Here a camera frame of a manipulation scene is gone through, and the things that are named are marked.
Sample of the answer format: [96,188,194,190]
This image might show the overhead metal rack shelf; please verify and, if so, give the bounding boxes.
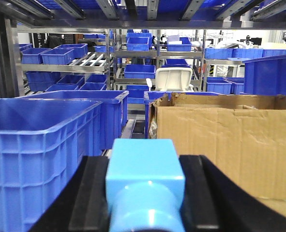
[0,0,286,29]

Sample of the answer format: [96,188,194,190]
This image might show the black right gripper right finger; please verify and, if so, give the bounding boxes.
[179,155,286,232]

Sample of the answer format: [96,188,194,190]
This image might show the torn open cardboard box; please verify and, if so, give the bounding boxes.
[148,93,286,217]

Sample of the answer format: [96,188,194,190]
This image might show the large blue bin near left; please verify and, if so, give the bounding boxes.
[0,98,101,232]

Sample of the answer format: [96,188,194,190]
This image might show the white plastic chair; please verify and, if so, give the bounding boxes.
[155,67,193,91]

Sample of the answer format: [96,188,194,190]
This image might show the large blue bin right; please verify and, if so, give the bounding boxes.
[243,55,286,96]

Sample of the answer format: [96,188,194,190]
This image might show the large blue bin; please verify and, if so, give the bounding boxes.
[0,98,101,232]
[243,55,286,96]

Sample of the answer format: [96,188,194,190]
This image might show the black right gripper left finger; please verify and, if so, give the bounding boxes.
[29,156,109,232]

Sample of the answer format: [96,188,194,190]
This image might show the light blue block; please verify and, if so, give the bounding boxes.
[105,139,185,232]

